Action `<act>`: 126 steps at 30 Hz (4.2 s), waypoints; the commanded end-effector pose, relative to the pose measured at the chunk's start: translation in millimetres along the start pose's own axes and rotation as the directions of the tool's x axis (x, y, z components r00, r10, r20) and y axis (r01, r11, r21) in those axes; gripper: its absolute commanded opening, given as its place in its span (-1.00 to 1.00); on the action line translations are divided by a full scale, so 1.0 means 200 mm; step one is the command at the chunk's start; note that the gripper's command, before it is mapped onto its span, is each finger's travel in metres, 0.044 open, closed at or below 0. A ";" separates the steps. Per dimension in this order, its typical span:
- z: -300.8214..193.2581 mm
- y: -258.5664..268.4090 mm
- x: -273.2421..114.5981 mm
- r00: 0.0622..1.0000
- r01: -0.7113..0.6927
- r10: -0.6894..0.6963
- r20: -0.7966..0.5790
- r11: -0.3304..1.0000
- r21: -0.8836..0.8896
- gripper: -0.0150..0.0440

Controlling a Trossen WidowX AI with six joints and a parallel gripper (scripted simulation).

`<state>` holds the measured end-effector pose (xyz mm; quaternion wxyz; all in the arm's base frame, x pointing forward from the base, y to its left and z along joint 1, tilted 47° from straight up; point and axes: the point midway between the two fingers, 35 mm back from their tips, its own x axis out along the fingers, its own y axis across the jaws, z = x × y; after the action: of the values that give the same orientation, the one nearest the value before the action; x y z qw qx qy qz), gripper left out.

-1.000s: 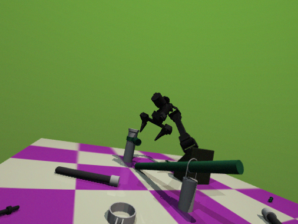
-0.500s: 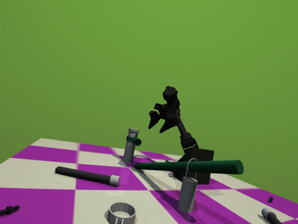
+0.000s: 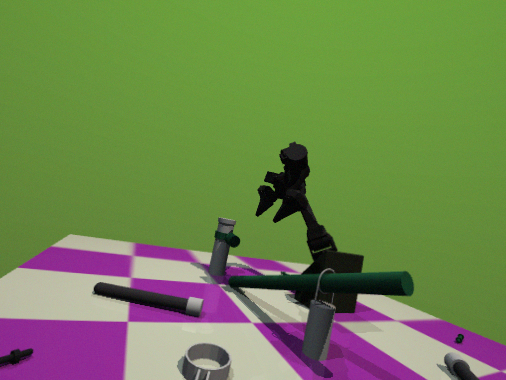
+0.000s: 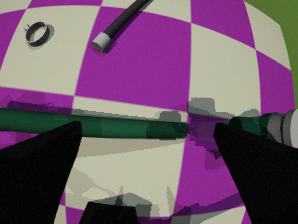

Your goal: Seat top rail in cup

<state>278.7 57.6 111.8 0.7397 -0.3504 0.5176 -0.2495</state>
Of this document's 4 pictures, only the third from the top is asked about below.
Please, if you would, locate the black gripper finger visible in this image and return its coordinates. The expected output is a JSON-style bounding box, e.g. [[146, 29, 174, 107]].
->
[[273, 196, 301, 223], [255, 191, 274, 217]]

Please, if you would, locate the grey metal post with cap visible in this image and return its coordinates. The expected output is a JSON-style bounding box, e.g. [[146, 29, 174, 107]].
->
[[208, 217, 236, 276]]

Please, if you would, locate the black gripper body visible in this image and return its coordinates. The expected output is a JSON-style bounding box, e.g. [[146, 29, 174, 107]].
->
[[257, 172, 308, 210]]

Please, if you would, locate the grey metal ring band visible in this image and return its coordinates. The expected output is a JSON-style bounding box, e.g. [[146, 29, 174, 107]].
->
[[182, 342, 231, 380]]

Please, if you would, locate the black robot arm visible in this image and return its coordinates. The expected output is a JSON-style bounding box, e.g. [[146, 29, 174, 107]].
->
[[264, 142, 337, 262]]

